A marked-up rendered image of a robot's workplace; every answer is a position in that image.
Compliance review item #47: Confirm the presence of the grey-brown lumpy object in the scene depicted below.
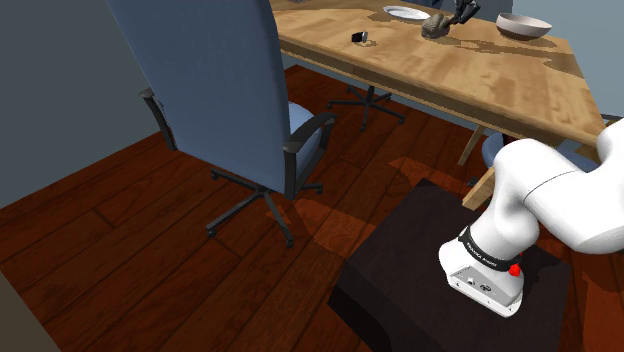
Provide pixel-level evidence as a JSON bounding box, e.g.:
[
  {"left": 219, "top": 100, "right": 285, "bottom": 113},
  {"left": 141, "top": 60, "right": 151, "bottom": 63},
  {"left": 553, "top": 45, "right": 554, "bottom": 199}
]
[{"left": 420, "top": 13, "right": 452, "bottom": 40}]

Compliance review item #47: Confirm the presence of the beige bowl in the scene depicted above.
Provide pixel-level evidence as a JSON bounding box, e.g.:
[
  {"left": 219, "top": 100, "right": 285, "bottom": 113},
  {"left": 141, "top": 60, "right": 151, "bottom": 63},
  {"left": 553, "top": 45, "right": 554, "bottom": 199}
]
[{"left": 495, "top": 12, "right": 554, "bottom": 42}]

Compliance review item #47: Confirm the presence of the white plate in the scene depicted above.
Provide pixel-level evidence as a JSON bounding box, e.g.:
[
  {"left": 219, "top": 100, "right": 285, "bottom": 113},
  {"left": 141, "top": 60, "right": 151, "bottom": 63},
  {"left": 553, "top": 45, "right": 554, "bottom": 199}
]
[{"left": 382, "top": 5, "right": 432, "bottom": 22}]

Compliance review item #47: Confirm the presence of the wooden table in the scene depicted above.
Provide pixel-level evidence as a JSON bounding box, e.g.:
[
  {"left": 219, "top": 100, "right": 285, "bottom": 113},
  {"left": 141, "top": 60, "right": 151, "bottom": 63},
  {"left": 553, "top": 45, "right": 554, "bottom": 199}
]
[{"left": 269, "top": 0, "right": 609, "bottom": 212}]

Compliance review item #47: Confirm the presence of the office chair with black base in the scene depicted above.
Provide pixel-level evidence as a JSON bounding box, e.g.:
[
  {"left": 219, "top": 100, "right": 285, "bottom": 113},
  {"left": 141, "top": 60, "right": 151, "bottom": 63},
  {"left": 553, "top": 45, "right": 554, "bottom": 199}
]
[{"left": 326, "top": 85, "right": 407, "bottom": 132}]

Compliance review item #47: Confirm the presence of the blue chair under table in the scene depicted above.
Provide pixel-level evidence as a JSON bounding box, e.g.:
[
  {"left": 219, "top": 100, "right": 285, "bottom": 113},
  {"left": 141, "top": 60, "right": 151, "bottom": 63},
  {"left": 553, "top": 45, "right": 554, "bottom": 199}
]
[{"left": 480, "top": 114, "right": 624, "bottom": 174}]

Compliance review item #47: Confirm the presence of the large blue office chair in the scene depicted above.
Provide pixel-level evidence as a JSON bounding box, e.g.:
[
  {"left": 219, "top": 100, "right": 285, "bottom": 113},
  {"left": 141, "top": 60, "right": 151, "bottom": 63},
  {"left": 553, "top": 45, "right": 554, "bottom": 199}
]
[{"left": 106, "top": 0, "right": 339, "bottom": 249}]

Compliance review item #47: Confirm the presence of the dark robot stand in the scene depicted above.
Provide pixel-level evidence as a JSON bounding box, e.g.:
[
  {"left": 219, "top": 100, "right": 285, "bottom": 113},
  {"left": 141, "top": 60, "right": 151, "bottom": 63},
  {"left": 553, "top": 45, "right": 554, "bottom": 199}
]
[{"left": 326, "top": 177, "right": 572, "bottom": 352}]

